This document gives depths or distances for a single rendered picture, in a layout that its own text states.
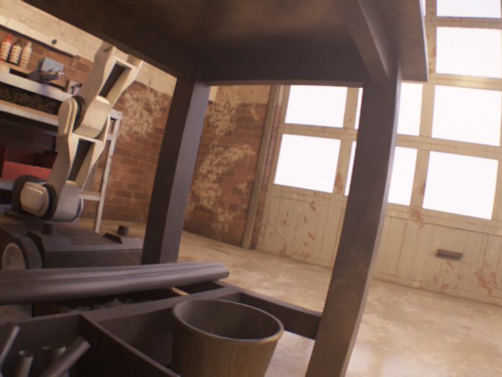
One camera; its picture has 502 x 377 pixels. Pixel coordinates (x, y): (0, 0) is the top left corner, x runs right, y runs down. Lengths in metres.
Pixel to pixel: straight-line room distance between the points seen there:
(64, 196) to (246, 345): 0.97
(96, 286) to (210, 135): 2.92
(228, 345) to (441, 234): 2.36
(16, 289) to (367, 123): 0.74
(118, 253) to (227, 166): 2.16
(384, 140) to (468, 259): 2.12
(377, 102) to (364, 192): 0.20
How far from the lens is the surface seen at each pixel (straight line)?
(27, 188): 1.44
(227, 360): 0.56
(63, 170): 1.31
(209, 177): 3.36
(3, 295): 0.57
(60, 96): 1.98
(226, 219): 3.21
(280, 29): 0.82
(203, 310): 0.71
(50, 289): 0.60
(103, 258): 1.21
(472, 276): 2.80
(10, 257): 1.15
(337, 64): 0.86
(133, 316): 0.61
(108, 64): 1.24
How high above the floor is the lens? 0.44
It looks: 1 degrees up
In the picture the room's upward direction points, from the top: 11 degrees clockwise
